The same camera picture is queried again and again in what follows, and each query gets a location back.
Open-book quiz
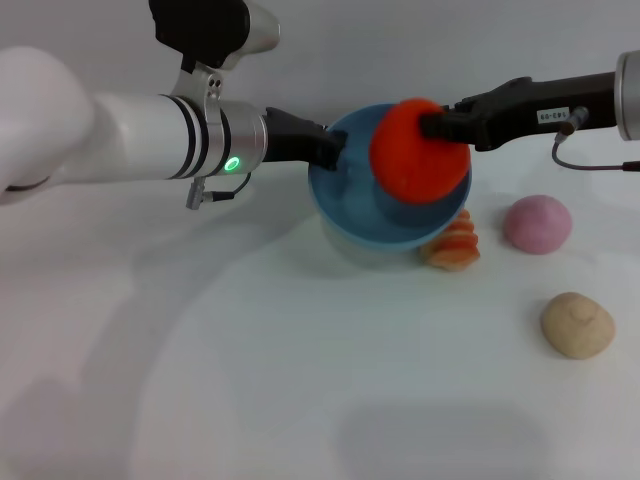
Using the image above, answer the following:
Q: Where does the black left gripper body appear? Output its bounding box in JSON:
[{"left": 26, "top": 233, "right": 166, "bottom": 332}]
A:
[{"left": 262, "top": 105, "right": 332, "bottom": 165}]

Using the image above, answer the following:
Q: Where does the orange striped bread roll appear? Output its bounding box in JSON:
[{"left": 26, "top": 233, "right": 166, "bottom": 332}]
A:
[{"left": 418, "top": 208, "right": 482, "bottom": 274}]

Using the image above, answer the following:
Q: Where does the blue plastic bowl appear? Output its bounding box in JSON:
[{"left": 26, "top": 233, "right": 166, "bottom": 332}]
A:
[{"left": 306, "top": 102, "right": 474, "bottom": 252}]

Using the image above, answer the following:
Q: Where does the pink round bun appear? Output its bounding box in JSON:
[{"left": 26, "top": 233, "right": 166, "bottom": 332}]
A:
[{"left": 502, "top": 194, "right": 573, "bottom": 256}]

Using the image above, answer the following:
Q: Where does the beige round bun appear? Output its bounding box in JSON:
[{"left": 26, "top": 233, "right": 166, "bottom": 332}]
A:
[{"left": 539, "top": 292, "right": 616, "bottom": 360}]

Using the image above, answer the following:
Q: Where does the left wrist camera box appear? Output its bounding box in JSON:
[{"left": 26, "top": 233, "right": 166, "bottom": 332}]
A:
[{"left": 148, "top": 0, "right": 282, "bottom": 71}]

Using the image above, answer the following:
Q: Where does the orange plush toy fruit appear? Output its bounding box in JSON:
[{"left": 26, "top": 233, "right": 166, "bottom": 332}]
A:
[{"left": 368, "top": 98, "right": 472, "bottom": 206}]

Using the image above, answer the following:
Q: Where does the right arm gripper cable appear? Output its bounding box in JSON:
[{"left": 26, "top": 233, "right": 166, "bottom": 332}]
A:
[{"left": 551, "top": 106, "right": 640, "bottom": 174}]

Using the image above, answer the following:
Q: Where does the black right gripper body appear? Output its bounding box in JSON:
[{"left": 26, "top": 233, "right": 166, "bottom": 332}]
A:
[{"left": 449, "top": 71, "right": 622, "bottom": 154}]

